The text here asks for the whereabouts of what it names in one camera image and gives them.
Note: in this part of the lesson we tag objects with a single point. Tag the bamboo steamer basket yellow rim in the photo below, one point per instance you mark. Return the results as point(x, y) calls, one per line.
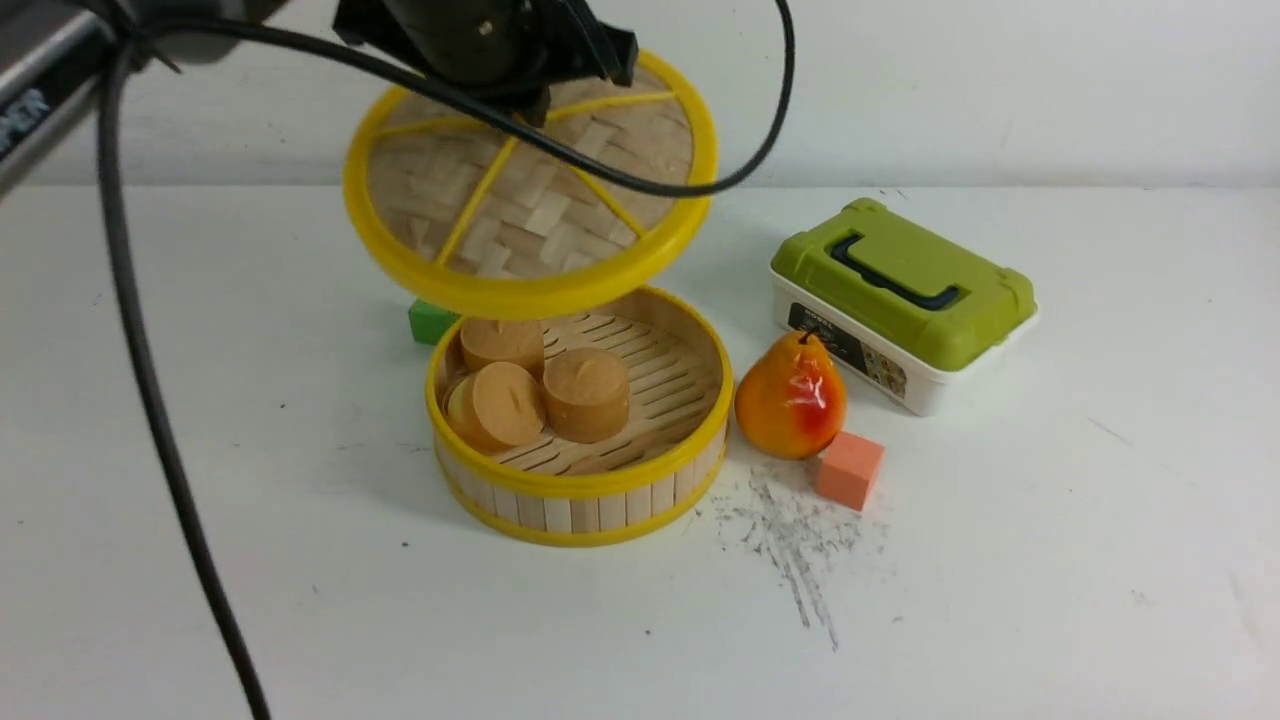
point(564, 494)

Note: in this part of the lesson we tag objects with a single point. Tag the orange toy bun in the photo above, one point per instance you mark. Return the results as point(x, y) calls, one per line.
point(586, 394)
point(486, 341)
point(496, 409)

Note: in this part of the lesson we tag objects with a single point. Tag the orange yellow toy pear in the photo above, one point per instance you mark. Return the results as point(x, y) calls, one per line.
point(792, 402)

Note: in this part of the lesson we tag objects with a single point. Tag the orange toy bun back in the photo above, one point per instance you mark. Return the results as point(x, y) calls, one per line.
point(486, 341)

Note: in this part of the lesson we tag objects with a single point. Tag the orange foam cube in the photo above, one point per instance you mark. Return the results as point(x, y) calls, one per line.
point(848, 470)

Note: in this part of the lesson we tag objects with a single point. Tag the white box with green lid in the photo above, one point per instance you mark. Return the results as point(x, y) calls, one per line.
point(919, 317)

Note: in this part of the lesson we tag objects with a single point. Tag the orange toy bun right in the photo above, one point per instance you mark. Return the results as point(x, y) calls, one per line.
point(586, 394)

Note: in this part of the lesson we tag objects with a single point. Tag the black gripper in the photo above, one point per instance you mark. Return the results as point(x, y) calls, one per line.
point(507, 54)

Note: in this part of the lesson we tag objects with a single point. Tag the woven bamboo steamer lid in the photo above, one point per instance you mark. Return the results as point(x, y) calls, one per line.
point(482, 224)

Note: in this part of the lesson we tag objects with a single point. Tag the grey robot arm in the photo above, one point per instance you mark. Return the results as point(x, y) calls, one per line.
point(55, 54)

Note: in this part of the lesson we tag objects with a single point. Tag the orange toy bun left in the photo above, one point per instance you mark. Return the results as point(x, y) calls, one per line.
point(496, 409)

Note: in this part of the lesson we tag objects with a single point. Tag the green foam cube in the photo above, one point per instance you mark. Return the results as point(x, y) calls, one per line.
point(429, 323)

